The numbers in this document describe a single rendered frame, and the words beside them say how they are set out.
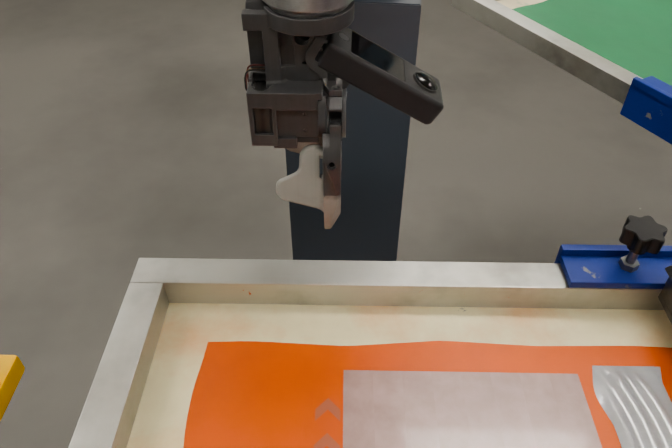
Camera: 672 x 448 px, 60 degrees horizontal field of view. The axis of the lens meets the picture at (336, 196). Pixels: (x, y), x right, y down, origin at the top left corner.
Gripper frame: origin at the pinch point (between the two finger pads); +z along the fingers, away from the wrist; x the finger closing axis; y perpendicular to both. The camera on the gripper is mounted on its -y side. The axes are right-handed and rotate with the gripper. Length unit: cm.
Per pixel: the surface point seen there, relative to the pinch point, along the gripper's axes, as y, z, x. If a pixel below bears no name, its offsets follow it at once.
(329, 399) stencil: 0.4, 14.8, 13.7
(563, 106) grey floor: -104, 110, -195
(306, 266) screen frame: 3.4, 11.3, -0.8
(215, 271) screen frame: 13.6, 11.3, 0.2
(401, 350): -7.1, 14.8, 7.8
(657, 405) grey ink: -31.3, 14.0, 14.2
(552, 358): -22.9, 14.8, 8.5
